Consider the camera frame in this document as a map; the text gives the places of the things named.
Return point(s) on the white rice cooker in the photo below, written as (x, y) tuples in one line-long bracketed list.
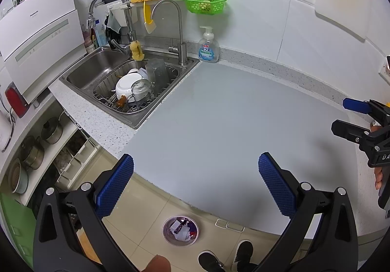
[(4, 134)]

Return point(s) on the white bowl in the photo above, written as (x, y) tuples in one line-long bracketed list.
[(125, 86)]

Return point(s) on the stainless steel sink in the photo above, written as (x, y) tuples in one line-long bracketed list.
[(88, 70)]

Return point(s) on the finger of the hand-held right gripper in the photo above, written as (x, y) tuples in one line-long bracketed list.
[(355, 105), (347, 130)]

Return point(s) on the green plastic basket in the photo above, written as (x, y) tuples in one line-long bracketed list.
[(205, 3)]

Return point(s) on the white countertop dishwasher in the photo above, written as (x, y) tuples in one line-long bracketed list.
[(39, 37)]

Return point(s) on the yellow loofah sponge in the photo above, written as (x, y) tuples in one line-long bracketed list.
[(136, 51)]

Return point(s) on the clear glass container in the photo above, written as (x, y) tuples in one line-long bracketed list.
[(157, 73)]

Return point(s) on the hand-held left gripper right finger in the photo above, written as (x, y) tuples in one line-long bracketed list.
[(275, 183)]

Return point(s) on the hand soap pump bottle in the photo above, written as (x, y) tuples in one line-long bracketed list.
[(208, 49)]

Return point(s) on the steel pot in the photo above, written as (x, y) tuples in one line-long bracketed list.
[(53, 131), (32, 153)]

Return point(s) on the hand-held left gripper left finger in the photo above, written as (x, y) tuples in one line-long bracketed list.
[(117, 183)]

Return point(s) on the red kettle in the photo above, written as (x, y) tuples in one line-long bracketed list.
[(15, 101)]

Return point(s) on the blue dish soap bottle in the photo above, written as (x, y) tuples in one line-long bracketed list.
[(99, 35)]

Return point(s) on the grey cloth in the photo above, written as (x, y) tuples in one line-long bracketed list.
[(112, 21)]

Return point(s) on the black shoe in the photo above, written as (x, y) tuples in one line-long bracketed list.
[(210, 262), (243, 255)]

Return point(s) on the green floor mat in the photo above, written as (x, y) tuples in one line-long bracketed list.
[(13, 223)]

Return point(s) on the wall socket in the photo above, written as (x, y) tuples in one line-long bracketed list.
[(386, 65)]

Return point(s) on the red cloth bag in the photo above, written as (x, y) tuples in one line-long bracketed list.
[(192, 233)]

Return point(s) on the pink cup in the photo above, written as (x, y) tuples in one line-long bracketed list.
[(88, 40)]

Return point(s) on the teal bowl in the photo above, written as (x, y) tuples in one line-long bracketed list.
[(18, 177)]

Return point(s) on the clear round trash bin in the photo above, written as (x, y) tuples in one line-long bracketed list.
[(170, 239)]

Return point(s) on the person's right hand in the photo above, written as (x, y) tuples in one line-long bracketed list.
[(378, 177)]

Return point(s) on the steel gooseneck faucet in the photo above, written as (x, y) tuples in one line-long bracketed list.
[(182, 52)]

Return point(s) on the white wall shelf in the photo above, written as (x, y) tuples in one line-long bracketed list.
[(122, 12)]

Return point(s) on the yellow dish brush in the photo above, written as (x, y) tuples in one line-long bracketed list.
[(149, 23)]

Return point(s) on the white shelf unit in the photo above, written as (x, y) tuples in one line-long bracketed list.
[(39, 110)]

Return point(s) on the white storage bin rack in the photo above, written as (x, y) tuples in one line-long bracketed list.
[(76, 153)]

